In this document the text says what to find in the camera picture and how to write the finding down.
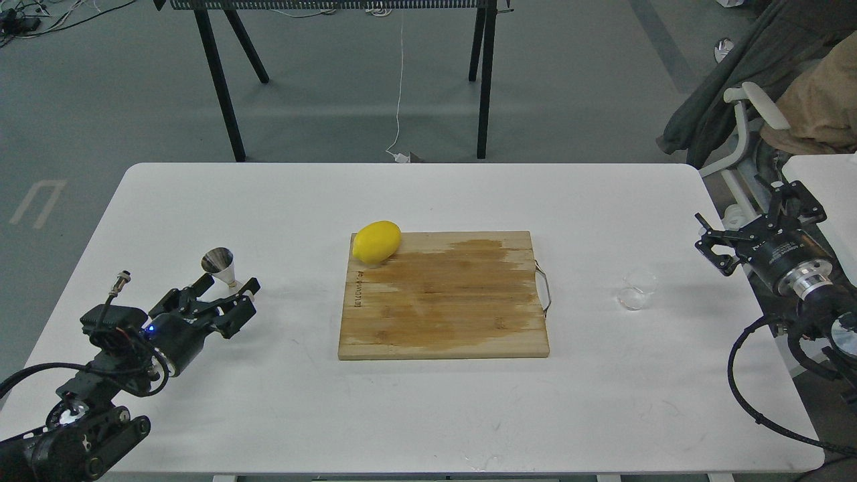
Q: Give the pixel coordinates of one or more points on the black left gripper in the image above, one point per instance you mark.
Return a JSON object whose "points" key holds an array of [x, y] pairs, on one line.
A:
{"points": [[180, 321]]}

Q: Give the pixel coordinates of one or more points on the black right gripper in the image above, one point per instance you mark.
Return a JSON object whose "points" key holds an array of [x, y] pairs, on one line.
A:
{"points": [[789, 261]]}

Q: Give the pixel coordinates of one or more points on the steel double jigger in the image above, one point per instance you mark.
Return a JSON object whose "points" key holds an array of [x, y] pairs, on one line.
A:
{"points": [[219, 263]]}

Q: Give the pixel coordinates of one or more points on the small clear glass beaker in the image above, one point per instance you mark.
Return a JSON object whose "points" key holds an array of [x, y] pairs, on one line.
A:
{"points": [[639, 287]]}

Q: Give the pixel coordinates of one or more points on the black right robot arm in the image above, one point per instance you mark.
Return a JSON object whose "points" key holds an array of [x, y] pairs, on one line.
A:
{"points": [[821, 339]]}

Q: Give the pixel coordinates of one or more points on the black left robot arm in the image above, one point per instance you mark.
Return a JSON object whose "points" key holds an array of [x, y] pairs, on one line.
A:
{"points": [[86, 433]]}

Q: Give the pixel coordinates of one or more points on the white office chair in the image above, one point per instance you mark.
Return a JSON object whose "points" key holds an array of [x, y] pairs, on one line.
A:
{"points": [[740, 169]]}

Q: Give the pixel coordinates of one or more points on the white side table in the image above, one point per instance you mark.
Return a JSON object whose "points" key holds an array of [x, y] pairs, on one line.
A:
{"points": [[832, 180]]}

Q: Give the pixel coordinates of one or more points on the seated person in brown shirt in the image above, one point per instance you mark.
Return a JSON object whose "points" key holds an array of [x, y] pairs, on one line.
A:
{"points": [[802, 54]]}

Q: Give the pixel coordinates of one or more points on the yellow lemon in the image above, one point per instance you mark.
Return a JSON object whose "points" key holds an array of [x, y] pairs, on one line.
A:
{"points": [[376, 242]]}

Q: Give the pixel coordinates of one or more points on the wooden cutting board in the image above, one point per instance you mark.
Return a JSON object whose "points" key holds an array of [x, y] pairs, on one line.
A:
{"points": [[446, 295]]}

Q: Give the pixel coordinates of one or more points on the black metal frame table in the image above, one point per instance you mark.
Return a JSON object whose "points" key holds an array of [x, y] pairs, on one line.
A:
{"points": [[332, 57]]}

